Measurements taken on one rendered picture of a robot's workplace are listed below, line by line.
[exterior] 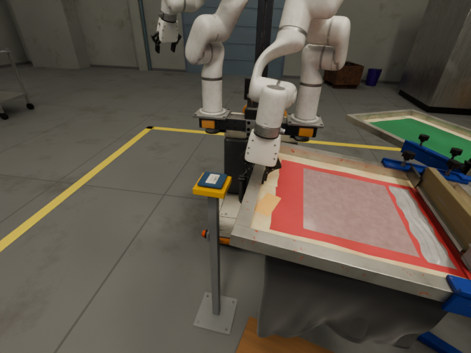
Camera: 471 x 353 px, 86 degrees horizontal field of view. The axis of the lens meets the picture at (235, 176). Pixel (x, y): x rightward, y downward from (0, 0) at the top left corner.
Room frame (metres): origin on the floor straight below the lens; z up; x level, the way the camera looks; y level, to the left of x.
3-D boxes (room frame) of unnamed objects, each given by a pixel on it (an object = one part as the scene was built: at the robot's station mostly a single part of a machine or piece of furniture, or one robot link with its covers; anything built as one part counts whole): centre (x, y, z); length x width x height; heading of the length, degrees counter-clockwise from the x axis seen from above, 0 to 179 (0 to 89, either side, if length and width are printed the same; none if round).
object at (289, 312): (0.44, -0.34, 0.74); 0.46 x 0.04 x 0.42; 78
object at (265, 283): (0.69, -0.15, 0.74); 0.45 x 0.03 x 0.43; 168
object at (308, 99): (1.16, -0.32, 1.21); 0.16 x 0.13 x 0.15; 171
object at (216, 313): (0.87, 0.09, 0.48); 0.22 x 0.22 x 0.96; 78
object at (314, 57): (1.14, -0.32, 1.37); 0.13 x 0.10 x 0.16; 62
